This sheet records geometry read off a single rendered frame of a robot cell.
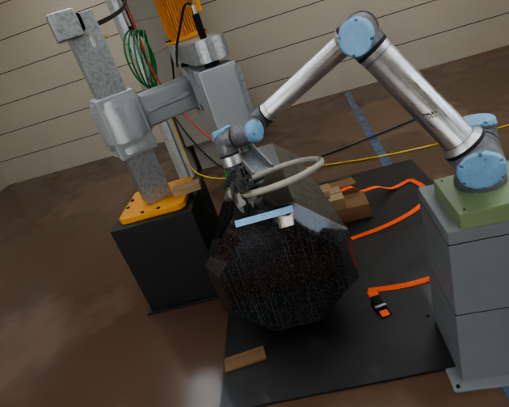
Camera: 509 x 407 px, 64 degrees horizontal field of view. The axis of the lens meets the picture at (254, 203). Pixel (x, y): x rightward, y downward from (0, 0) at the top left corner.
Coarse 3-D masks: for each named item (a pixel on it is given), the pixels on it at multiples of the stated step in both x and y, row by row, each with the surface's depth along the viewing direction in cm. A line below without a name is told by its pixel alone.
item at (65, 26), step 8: (72, 8) 228; (48, 16) 222; (56, 16) 224; (64, 16) 226; (72, 16) 228; (80, 16) 231; (48, 24) 230; (56, 24) 225; (64, 24) 227; (72, 24) 229; (80, 24) 231; (56, 32) 226; (64, 32) 228; (72, 32) 230; (80, 32) 232; (56, 40) 237; (64, 40) 229
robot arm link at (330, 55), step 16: (336, 32) 145; (336, 48) 147; (320, 64) 152; (336, 64) 152; (288, 80) 162; (304, 80) 157; (272, 96) 168; (288, 96) 163; (256, 112) 173; (272, 112) 169
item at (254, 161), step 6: (252, 144) 242; (252, 150) 245; (258, 150) 233; (246, 156) 241; (252, 156) 239; (258, 156) 237; (264, 156) 226; (246, 162) 234; (252, 162) 232; (258, 162) 231; (264, 162) 228; (270, 162) 218; (246, 168) 225; (252, 168) 227; (258, 168) 225; (264, 168) 224
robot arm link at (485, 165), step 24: (360, 24) 126; (360, 48) 129; (384, 48) 129; (384, 72) 132; (408, 72) 131; (408, 96) 133; (432, 96) 132; (432, 120) 135; (456, 120) 134; (456, 144) 136; (480, 144) 133; (456, 168) 140; (480, 168) 134; (504, 168) 132
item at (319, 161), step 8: (296, 160) 211; (304, 160) 207; (312, 160) 202; (320, 160) 185; (272, 168) 216; (280, 168) 216; (312, 168) 177; (256, 176) 215; (296, 176) 172; (304, 176) 174; (272, 184) 172; (280, 184) 171; (288, 184) 172; (240, 192) 181; (248, 192) 176; (256, 192) 174; (264, 192) 173
